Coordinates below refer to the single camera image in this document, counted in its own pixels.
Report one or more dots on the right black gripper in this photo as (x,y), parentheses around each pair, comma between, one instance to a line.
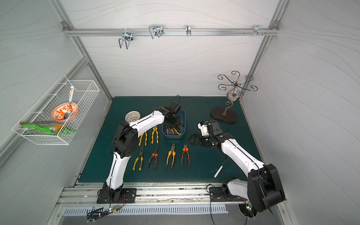
(199,139)

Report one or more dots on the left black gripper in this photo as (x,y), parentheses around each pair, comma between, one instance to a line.
(171,123)

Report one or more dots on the blue plastic storage box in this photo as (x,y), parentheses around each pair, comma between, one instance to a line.
(182,115)

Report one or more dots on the orange black cutter pliers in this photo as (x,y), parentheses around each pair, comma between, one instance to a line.
(185,156)

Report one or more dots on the orange yellow combination pliers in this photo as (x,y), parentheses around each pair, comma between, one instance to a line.
(171,157)

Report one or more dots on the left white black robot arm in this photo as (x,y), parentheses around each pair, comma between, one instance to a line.
(126,143)

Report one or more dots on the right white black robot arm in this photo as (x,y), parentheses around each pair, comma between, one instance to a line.
(264,187)

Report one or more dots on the orange black pliers in box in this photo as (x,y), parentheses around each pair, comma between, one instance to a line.
(170,131)

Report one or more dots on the brown metal jewelry stand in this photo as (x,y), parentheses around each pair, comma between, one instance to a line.
(236,92)

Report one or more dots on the white round strainer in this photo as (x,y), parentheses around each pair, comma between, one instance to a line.
(132,116)

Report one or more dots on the loop metal hook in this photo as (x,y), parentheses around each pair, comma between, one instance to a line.
(156,30)

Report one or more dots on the double prong metal hook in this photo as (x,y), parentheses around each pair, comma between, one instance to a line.
(126,39)

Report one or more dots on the small metal hook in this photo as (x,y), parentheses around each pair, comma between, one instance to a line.
(188,30)

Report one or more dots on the orange white patterned bowl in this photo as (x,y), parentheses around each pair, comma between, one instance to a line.
(59,112)

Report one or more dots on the green snack packet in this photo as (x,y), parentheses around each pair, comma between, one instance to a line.
(49,128)

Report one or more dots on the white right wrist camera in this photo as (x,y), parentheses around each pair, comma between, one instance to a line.
(203,126)

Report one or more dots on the white handled small tool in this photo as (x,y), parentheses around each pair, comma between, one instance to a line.
(220,168)

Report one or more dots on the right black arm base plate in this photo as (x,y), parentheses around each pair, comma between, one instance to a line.
(221,194)

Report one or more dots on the white vented cable duct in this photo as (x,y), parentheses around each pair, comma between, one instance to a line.
(194,209)

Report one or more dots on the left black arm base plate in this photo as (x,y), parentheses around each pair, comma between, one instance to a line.
(123,196)

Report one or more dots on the white handled spoon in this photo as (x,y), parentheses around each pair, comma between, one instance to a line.
(68,113)

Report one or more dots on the white wire wall basket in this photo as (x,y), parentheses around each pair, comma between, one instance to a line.
(85,93)

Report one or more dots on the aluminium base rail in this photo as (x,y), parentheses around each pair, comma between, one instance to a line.
(149,193)

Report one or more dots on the right metal bracket hook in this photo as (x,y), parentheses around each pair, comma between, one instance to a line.
(256,32)

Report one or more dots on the aluminium cross rail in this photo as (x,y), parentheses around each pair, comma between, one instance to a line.
(168,32)

